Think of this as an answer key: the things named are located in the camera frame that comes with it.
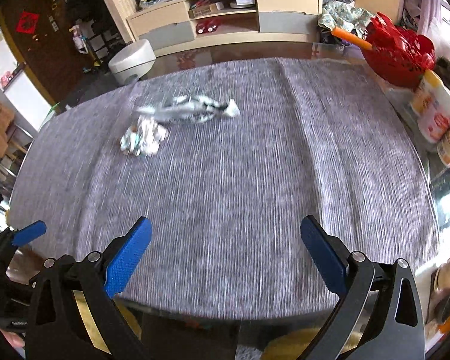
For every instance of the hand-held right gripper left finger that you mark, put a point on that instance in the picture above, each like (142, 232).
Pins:
(129, 255)

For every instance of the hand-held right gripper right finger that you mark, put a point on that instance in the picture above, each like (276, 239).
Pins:
(324, 255)

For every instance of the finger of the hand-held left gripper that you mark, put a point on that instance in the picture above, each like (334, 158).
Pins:
(30, 232)

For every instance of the white wrapper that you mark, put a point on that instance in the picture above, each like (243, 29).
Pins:
(144, 140)

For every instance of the silver black snack wrapper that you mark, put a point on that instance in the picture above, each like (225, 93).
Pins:
(187, 110)

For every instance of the metal chair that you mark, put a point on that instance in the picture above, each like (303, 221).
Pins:
(18, 138)

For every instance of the yellow fluffy cushion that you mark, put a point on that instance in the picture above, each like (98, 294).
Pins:
(285, 347)

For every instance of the grey woven tablecloth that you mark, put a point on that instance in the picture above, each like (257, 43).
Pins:
(228, 195)

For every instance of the whiteboard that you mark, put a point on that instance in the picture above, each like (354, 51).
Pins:
(26, 97)

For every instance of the brown door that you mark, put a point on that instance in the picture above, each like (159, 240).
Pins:
(45, 60)

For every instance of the white bottle pink label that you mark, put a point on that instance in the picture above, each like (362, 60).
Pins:
(438, 118)

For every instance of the white bottle yellow label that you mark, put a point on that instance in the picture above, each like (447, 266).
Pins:
(423, 93)

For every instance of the white round stool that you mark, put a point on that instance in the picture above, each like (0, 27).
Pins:
(131, 60)

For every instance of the child scooter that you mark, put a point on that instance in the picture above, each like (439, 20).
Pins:
(83, 43)

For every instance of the red diamond door decoration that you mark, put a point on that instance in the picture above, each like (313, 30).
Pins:
(27, 22)

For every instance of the red plastic basket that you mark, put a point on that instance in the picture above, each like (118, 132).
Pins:
(397, 52)

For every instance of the orange stick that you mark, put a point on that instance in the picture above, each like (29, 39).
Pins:
(350, 38)

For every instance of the beige television cabinet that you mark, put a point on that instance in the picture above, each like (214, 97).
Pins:
(161, 22)

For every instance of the floral cloth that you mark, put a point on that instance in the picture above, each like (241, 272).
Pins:
(341, 17)

